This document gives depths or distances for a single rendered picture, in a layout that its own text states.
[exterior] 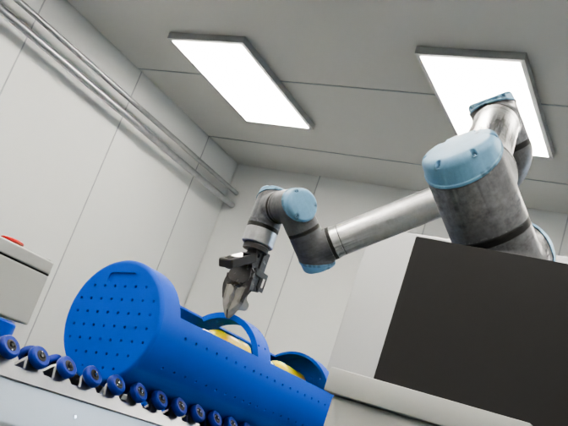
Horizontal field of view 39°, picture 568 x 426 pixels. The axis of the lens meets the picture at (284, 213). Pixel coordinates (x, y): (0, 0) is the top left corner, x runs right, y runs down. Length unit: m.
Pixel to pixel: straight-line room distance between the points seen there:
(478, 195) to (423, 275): 0.19
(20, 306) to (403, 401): 0.58
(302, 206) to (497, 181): 0.74
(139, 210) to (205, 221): 1.00
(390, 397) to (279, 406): 0.96
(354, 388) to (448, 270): 0.25
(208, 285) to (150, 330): 5.96
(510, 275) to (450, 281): 0.10
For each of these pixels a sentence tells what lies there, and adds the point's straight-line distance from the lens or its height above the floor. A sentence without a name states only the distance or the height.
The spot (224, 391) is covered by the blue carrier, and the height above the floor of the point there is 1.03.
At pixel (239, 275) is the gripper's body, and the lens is 2.15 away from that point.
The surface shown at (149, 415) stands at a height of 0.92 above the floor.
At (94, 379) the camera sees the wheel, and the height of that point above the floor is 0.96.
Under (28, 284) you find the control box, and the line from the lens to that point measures 1.23.
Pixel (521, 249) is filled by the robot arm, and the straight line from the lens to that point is 1.50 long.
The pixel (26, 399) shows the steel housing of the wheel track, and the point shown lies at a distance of 1.57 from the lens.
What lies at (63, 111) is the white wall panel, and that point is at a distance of 6.22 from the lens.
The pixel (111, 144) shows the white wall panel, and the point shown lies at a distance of 6.61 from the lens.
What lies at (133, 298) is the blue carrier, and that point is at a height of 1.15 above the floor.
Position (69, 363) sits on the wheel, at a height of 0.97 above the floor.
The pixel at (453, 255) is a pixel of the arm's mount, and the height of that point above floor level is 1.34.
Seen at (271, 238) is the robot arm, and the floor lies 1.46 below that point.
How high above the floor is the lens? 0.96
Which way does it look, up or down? 15 degrees up
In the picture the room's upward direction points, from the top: 19 degrees clockwise
